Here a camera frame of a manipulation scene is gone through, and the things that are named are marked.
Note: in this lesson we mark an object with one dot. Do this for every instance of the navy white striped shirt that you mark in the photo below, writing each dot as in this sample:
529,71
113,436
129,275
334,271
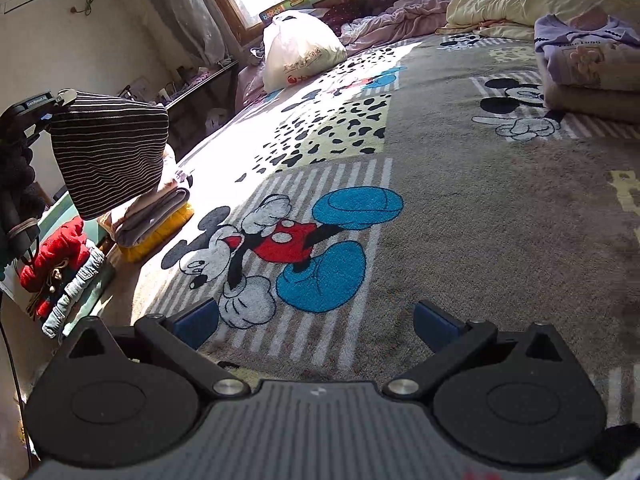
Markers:
108,149

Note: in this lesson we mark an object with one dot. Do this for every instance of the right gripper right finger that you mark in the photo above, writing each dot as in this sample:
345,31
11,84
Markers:
454,343

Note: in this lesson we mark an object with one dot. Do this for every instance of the pink crumpled quilt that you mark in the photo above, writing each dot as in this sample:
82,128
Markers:
404,19

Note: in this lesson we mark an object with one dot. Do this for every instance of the white stuffed plastic bag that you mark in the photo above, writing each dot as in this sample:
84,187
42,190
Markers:
298,46

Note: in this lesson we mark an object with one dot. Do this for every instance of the black sleeved left forearm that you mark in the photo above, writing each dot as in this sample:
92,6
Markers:
22,204

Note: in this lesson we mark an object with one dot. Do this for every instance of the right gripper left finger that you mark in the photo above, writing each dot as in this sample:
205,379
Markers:
173,341

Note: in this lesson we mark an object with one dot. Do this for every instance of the light denim folded garment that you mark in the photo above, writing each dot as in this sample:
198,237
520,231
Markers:
73,290

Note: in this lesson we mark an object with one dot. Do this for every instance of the purple floral folded garment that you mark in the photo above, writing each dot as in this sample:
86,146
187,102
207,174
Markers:
604,58

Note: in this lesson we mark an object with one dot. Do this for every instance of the dark side shelf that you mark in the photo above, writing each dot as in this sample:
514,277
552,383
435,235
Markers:
201,107

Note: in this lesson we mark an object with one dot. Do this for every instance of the red folded garment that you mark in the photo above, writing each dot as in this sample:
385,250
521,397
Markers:
59,257

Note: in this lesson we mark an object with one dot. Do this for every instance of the yellow grey folded clothes stack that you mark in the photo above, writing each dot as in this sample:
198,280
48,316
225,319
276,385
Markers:
148,221

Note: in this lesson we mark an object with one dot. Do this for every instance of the Mickey Mouse plush blanket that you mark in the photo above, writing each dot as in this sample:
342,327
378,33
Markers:
430,169

